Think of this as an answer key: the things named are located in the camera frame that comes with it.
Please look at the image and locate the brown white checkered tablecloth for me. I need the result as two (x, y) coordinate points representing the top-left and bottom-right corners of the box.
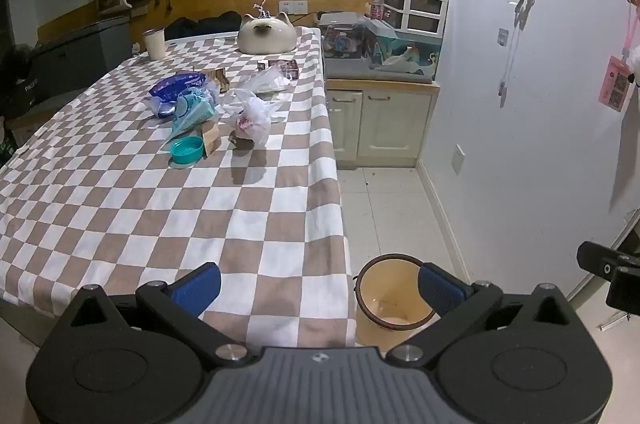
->
(0, 26), (353, 347)

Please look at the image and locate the teal wipes packet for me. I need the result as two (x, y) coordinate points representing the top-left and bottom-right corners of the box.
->
(171, 86), (222, 143)

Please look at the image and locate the clear plastic bag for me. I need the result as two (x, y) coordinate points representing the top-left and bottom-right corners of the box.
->
(237, 66), (294, 95)

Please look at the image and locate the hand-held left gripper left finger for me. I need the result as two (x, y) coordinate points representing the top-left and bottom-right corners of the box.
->
(52, 261), (253, 367)

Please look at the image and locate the cream floor cabinet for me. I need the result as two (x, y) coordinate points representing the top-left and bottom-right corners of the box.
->
(325, 78), (441, 171)

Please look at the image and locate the beige brown-rimmed trash bin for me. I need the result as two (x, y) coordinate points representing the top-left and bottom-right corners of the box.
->
(354, 254), (442, 348)

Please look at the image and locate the dark blue snack packet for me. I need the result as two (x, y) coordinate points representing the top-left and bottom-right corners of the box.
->
(148, 72), (207, 103)

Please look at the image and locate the white cat-shaped container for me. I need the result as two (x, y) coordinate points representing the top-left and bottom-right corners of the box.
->
(237, 11), (297, 54)

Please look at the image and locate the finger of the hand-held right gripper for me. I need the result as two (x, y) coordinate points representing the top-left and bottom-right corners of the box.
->
(576, 241), (626, 277)

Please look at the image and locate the glass tank with teal decor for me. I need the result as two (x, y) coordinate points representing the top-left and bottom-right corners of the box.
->
(319, 12), (444, 83)

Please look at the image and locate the white cup with dark rim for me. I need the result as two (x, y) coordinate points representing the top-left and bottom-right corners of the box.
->
(142, 28), (167, 60)

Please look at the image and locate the dark red small box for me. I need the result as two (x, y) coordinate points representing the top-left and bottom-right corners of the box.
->
(270, 60), (300, 79)

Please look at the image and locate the teal round lid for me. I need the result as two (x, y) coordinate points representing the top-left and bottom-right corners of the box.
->
(170, 136), (205, 166)

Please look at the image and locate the white plastic bag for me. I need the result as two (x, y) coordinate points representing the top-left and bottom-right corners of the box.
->
(222, 88), (289, 148)

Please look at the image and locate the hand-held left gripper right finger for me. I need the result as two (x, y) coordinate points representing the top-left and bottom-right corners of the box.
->
(387, 264), (583, 367)

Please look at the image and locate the black bag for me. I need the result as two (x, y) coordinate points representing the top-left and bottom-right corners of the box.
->
(164, 10), (244, 42)

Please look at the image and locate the grey storage box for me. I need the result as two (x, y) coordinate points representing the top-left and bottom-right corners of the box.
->
(36, 16), (134, 100)

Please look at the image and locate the pink tag on lanyard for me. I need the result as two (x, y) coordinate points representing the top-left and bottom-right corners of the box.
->
(598, 0), (640, 113)

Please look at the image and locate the white drawer unit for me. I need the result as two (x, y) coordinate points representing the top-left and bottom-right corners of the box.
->
(383, 0), (451, 37)

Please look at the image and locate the small brown cardboard box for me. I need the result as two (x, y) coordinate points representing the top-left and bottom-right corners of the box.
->
(202, 122), (222, 157)

